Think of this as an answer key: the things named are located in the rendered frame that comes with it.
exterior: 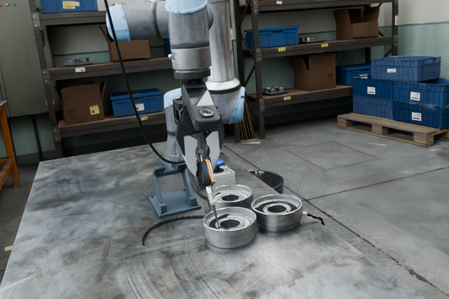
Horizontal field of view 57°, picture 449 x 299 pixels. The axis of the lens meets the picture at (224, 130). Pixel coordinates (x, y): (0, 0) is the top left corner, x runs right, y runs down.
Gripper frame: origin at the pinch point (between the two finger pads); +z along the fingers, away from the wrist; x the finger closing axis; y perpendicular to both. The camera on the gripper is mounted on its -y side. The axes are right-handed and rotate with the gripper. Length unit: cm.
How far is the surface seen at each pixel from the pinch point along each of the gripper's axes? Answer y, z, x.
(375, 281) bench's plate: -30.7, 11.1, -17.6
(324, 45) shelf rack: 341, 16, -244
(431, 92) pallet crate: 227, 58, -290
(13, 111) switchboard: 372, 52, 92
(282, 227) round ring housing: -9.5, 11.4, -12.6
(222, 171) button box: 19.5, 9.3, -10.2
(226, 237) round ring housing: -11.2, 9.5, -0.2
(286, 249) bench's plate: -16.0, 11.9, -10.0
